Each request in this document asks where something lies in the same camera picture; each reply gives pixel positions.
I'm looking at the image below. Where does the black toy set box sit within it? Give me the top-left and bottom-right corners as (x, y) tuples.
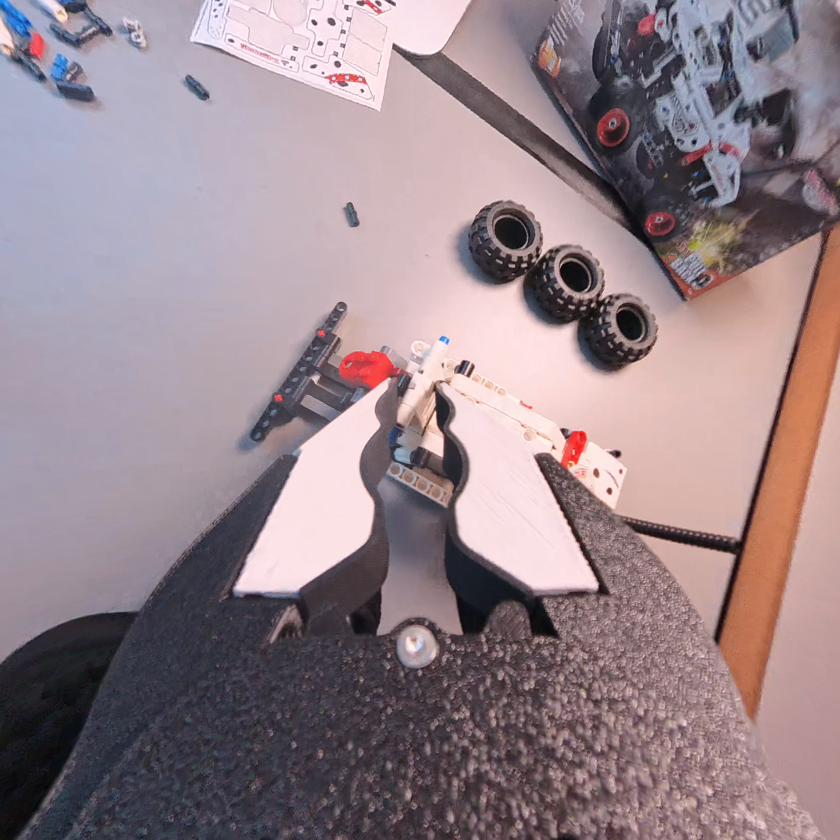
(532, 0), (840, 300)

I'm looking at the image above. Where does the brick-built truck model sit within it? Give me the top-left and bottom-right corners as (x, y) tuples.
(250, 302), (742, 552)

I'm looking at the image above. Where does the white book stand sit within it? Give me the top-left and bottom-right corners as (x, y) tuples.
(392, 0), (473, 56)

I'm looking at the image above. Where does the wooden-edged table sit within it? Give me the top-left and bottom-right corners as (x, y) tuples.
(716, 224), (840, 716)

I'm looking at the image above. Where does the sticker sheet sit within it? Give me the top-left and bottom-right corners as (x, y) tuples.
(193, 0), (395, 109)

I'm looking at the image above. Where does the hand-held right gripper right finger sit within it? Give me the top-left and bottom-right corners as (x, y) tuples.
(436, 384), (602, 595)

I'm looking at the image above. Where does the pile of small brick pieces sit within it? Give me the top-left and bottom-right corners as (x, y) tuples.
(0, 0), (148, 103)

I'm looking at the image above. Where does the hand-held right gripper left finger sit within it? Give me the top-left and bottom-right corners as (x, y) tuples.
(234, 381), (397, 599)

